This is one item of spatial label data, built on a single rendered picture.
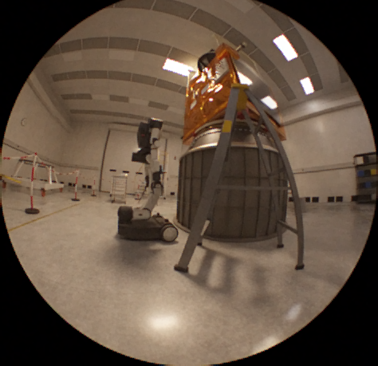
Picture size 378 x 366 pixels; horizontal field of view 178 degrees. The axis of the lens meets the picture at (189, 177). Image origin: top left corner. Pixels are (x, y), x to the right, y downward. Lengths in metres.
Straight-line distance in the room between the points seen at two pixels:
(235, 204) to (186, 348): 1.38
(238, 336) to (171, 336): 0.26
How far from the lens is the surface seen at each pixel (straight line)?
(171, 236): 1.39
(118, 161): 9.30
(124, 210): 1.42
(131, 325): 0.67
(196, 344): 0.62
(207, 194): 0.75
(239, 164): 1.50
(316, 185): 6.58
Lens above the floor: 0.59
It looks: 6 degrees up
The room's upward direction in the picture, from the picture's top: 3 degrees clockwise
